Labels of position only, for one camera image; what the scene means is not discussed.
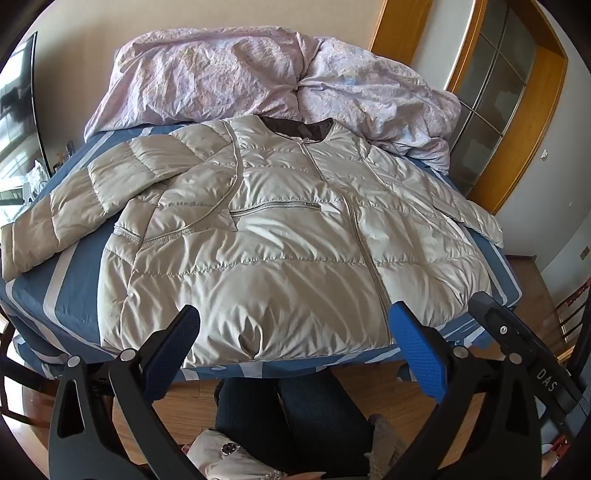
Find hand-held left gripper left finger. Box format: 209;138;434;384
48;304;202;480

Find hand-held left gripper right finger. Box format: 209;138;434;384
387;301;542;480

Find beige puffer jacket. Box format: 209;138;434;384
1;115;505;369

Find dark wooden chair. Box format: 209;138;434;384
551;281;591;366

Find grey furry slipper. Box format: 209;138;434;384
366;412;410;479

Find blue white striped bedsheet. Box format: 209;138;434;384
0;121;522;381

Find person's dark blue jeans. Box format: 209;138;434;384
213;369;376;480

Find pile of small desk items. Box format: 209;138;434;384
22;140;77;200

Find wooden glass panel door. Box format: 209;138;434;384
369;0;570;215

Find pink floral duvet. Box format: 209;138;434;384
84;25;462;175

